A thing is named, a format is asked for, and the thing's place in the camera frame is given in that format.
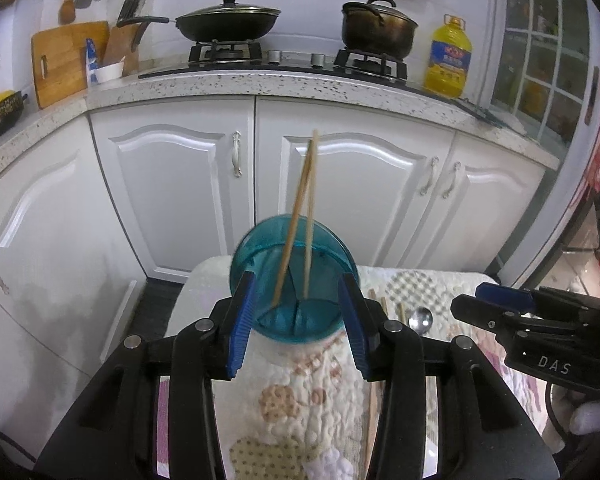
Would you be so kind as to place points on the dark cooking pot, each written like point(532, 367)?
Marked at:
point(380, 40)

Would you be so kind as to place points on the blue transparent plastic cup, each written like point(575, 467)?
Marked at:
point(260, 260)

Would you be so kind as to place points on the blue and white packet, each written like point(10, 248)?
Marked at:
point(91, 57)

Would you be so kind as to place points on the white bowl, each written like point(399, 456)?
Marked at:
point(110, 71)

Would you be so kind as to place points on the black gas stove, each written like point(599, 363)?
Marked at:
point(290, 62)

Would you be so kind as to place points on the speckled stone countertop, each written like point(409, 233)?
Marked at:
point(280, 87)

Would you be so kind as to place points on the silver stove knob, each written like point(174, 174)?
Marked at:
point(318, 60)
point(276, 56)

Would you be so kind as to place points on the metal spoon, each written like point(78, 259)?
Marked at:
point(421, 320)

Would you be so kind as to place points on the quilted patterned mat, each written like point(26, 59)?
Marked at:
point(290, 375)

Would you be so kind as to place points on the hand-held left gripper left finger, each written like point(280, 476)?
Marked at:
point(242, 320)

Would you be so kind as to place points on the glass wok lid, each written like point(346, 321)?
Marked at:
point(230, 10)

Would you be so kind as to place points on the wooden cutting board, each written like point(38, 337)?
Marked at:
point(60, 65)

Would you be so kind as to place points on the wooden knife block with knives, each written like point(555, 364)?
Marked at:
point(122, 45)

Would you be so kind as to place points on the yellow cooking oil bottle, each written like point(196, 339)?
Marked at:
point(447, 60)

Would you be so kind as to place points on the dark pot lid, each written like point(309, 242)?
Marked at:
point(375, 10)

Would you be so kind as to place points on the white glass-paned door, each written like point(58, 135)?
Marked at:
point(540, 35)

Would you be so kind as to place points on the black wok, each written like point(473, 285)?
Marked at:
point(225, 30)

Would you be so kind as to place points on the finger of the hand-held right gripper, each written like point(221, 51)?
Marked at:
point(480, 312)
point(505, 295)

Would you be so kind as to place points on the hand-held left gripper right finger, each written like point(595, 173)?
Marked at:
point(357, 320)

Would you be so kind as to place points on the yellow and black pot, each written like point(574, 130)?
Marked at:
point(0, 115)

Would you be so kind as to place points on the white cabinet door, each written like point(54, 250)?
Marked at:
point(500, 210)
point(370, 200)
point(40, 260)
point(170, 185)

